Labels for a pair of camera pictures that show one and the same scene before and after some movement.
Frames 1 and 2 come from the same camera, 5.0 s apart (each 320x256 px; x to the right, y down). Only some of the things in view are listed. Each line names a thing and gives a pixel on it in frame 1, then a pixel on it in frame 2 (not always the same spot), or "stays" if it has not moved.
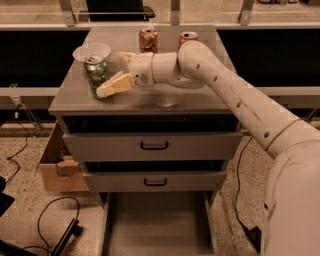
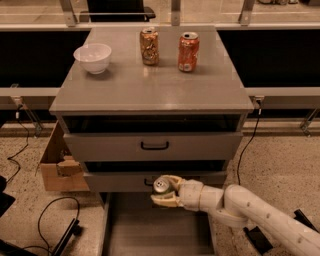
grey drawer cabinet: [149, 139] stays
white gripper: [140, 69] → [190, 194]
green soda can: [95, 67] → [161, 185]
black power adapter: [255, 236] stays
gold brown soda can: [148, 39] stays
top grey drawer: [158, 146] stays
